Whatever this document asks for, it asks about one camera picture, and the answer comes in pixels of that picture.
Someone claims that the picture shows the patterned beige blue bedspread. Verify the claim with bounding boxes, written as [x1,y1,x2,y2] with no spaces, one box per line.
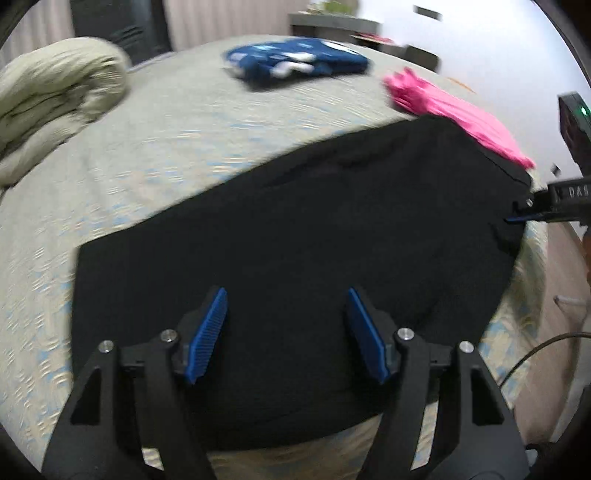
[1,38,529,479]

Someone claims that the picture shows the black pants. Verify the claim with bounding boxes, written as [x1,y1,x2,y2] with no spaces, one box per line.
[71,116,531,451]

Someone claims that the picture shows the blue white folded garment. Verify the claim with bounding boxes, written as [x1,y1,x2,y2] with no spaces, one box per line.
[224,37,370,86]

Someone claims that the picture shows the dark wooden wardrobe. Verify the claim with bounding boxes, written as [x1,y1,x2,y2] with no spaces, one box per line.
[70,0,172,65]

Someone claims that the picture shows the rolled beige striped blanket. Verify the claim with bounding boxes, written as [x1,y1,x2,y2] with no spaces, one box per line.
[1,37,131,188]

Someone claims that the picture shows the pink folded garment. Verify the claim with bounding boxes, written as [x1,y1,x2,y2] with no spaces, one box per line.
[383,67,536,170]

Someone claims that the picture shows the black cable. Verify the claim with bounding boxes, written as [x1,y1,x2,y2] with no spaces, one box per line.
[500,330,591,388]

